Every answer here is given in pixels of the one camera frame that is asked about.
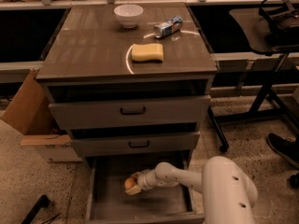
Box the orange fruit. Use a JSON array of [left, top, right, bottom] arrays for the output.
[[124, 177, 136, 190]]

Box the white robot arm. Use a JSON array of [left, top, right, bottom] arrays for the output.
[[124, 156, 258, 224]]

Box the open grey bottom drawer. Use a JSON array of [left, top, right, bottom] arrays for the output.
[[85, 151, 204, 224]]

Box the grey middle drawer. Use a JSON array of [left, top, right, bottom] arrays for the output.
[[72, 132, 200, 157]]

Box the grey top drawer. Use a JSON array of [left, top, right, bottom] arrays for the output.
[[50, 95, 210, 130]]

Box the grey drawer cabinet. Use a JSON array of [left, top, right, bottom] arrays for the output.
[[36, 3, 218, 161]]

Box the black tool on floor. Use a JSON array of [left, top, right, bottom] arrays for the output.
[[21, 195, 50, 224]]

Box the brown cardboard box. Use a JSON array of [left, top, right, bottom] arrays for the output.
[[2, 70, 82, 162]]

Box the yellow sponge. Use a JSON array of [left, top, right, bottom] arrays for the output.
[[132, 43, 164, 62]]

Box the black shoe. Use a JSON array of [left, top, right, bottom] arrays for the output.
[[267, 133, 299, 169]]

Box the crushed blue soda can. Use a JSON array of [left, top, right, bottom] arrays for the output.
[[153, 16, 183, 38]]

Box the white ceramic bowl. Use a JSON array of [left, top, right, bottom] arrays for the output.
[[114, 4, 144, 29]]

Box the black bag on table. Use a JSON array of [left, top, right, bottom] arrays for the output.
[[259, 0, 299, 47]]

